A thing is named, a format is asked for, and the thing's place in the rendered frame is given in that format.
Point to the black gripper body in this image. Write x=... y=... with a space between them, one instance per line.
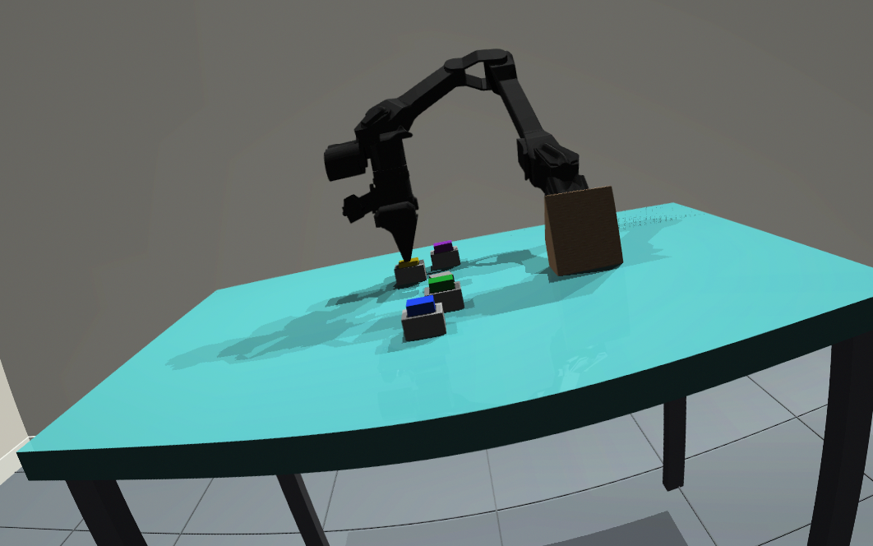
x=397 y=203

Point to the green button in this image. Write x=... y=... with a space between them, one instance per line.
x=445 y=291

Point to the yellow button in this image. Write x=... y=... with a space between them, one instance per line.
x=407 y=272

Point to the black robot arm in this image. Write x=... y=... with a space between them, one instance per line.
x=379 y=135

